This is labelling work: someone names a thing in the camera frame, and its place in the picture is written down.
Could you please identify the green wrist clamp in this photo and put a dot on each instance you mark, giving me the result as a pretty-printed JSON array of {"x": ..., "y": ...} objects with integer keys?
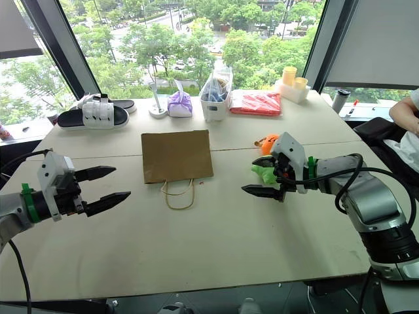
[
  {"x": 311, "y": 170},
  {"x": 30, "y": 204}
]

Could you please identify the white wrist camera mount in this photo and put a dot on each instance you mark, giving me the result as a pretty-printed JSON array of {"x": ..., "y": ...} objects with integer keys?
[
  {"x": 291, "y": 145},
  {"x": 52, "y": 170}
]

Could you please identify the black and white slipper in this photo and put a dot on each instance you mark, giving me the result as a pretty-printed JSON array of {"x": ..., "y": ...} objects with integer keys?
[
  {"x": 126, "y": 104},
  {"x": 98, "y": 117}
]

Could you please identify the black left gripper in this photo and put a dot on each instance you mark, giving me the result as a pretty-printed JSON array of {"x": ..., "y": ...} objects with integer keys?
[{"x": 70, "y": 199}]

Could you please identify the red patterned white can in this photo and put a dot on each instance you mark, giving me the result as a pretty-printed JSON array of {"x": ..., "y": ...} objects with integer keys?
[{"x": 5, "y": 132}]

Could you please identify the green right wrist clamp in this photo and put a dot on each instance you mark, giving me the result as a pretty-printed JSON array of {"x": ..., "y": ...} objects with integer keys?
[{"x": 311, "y": 170}]

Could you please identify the red plastic packet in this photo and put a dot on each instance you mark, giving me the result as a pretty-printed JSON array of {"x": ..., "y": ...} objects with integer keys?
[{"x": 257, "y": 103}]

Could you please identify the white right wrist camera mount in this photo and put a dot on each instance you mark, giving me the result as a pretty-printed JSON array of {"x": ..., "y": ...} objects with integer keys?
[{"x": 291, "y": 145}]

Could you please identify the white clothing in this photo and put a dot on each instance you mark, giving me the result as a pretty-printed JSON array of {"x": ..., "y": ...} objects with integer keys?
[{"x": 404, "y": 148}]

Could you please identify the grey roller blind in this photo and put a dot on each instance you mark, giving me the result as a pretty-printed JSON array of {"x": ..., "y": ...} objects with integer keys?
[
  {"x": 16, "y": 26},
  {"x": 376, "y": 42}
]

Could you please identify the purple and white pouch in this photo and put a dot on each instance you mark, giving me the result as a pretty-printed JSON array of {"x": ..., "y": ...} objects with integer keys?
[{"x": 179, "y": 104}]

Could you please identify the dark rounded shape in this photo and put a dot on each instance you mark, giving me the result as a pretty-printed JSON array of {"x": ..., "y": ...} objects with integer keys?
[{"x": 173, "y": 309}]

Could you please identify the grey tumbler black lid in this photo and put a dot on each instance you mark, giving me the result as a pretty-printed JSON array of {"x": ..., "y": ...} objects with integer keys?
[{"x": 339, "y": 101}]

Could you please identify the tall yellow cup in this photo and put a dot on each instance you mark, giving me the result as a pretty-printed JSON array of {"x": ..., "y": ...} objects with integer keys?
[{"x": 289, "y": 76}]

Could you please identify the short yellow cup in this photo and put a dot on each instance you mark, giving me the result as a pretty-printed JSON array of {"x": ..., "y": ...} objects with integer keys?
[{"x": 301, "y": 83}]

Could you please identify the brown paper bag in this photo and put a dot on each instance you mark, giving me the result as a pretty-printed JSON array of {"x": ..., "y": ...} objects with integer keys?
[{"x": 176, "y": 157}]

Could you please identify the white stand with clear rod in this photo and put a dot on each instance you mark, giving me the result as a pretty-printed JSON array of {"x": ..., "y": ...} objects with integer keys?
[{"x": 158, "y": 111}]

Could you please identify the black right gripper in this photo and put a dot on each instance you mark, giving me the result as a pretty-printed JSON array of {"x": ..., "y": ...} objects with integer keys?
[{"x": 282, "y": 170}]

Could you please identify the green left wrist clamp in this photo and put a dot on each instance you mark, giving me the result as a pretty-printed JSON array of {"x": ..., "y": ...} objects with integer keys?
[{"x": 30, "y": 204}]

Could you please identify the dark window frame pillar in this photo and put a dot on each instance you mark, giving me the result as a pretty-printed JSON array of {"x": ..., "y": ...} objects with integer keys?
[
  {"x": 62, "y": 49},
  {"x": 327, "y": 36}
]

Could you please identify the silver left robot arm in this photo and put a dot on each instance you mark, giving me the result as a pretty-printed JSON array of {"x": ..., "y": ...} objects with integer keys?
[{"x": 11, "y": 209}]

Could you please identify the red marker pen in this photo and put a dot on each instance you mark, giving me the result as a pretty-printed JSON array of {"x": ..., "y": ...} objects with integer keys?
[{"x": 353, "y": 109}]

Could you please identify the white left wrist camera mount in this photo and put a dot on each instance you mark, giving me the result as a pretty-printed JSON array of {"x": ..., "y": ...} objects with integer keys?
[{"x": 52, "y": 170}]

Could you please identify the green toy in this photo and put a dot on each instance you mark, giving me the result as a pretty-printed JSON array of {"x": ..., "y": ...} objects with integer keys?
[{"x": 266, "y": 175}]

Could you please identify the white plastic basket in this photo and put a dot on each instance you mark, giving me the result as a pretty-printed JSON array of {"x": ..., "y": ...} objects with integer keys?
[{"x": 214, "y": 109}]

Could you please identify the person's bare forearm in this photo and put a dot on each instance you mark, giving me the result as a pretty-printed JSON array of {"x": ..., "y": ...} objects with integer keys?
[{"x": 404, "y": 111}]

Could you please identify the clear plastic bag blue contents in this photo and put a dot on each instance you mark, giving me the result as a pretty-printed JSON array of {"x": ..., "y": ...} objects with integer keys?
[{"x": 217, "y": 83}]

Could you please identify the orange toy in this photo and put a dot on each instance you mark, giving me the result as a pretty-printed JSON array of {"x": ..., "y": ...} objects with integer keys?
[{"x": 266, "y": 144}]

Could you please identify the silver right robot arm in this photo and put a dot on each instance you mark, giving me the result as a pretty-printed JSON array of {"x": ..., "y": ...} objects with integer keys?
[{"x": 373, "y": 199}]

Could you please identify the white cup tray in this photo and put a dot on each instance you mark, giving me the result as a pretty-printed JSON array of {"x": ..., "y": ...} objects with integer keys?
[{"x": 293, "y": 93}]

